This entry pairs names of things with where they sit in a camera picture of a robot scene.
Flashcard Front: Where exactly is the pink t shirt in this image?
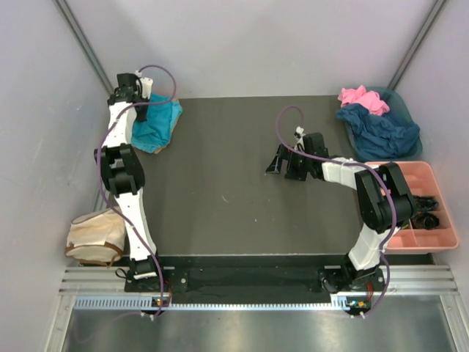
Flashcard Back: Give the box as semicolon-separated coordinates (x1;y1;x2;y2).
338;85;390;116

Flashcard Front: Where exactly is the navy blue t shirt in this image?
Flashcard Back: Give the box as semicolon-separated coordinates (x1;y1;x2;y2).
336;103;422;161

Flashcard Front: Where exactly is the beige cloth bag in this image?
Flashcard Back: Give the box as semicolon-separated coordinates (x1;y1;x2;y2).
64;209;126;267

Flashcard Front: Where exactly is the white slotted cable duct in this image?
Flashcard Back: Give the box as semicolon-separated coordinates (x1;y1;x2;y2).
73;296;367;312

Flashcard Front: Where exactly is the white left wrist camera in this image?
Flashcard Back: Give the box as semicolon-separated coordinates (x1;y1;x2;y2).
135;70;153;100

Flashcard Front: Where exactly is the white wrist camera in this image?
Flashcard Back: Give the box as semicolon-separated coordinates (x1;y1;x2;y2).
135;70;153;100
294;126;306;145

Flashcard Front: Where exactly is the black cable bundle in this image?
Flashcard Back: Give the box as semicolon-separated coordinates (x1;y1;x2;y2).
410;212;440;231
413;194;440;212

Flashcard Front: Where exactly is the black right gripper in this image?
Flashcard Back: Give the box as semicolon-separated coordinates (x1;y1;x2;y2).
266;144;312;182

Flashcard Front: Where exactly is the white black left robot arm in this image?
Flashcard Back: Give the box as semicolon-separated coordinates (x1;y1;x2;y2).
95;72;166;291

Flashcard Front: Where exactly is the pink compartment tray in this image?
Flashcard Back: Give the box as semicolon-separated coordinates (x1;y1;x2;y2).
386;161;459;254

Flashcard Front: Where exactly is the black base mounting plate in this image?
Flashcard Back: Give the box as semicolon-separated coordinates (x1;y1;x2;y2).
116;255;384;305

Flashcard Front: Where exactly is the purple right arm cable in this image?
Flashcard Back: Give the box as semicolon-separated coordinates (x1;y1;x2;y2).
275;105;399;318

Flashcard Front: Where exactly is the teal plastic basket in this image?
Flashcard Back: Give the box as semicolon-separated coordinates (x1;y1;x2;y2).
352;86;418;161

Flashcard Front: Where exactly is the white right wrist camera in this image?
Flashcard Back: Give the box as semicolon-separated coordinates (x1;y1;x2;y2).
294;126;306;145

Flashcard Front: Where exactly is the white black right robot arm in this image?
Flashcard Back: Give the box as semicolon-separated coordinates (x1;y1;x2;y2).
266;128;417;293

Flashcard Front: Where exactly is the aluminium frame rail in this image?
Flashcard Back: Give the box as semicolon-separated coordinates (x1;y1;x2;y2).
52;0;114;106

